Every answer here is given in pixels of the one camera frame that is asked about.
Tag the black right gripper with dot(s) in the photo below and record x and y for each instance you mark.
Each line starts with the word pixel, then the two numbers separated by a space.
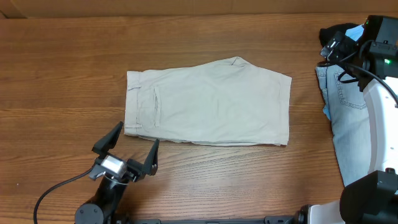
pixel 337 43

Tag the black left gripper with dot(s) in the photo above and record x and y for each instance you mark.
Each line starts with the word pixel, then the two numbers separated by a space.
pixel 131 166

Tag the beige khaki shorts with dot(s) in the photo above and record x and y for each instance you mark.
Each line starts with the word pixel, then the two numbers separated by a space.
pixel 228 102

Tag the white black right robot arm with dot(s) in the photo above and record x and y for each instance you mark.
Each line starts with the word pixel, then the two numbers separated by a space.
pixel 358 80

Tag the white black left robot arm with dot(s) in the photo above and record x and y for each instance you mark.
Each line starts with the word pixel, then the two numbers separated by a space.
pixel 101 208

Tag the light blue denim jeans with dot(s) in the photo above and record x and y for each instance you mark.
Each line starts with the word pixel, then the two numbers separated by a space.
pixel 346 109

